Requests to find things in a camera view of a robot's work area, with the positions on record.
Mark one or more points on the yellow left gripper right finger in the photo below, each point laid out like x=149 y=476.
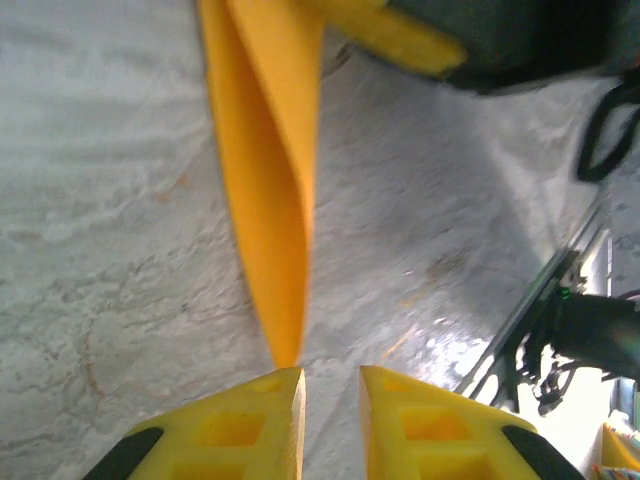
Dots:
x=440 y=435

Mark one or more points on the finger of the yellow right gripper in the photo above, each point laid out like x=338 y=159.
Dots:
x=400 y=40

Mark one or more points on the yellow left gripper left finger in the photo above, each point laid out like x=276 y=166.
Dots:
x=225 y=435

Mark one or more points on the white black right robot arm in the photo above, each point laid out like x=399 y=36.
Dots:
x=595 y=330

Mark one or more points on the yellow patterned object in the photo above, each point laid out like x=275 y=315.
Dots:
x=620 y=450

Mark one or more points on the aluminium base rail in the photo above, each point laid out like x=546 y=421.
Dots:
x=590 y=235

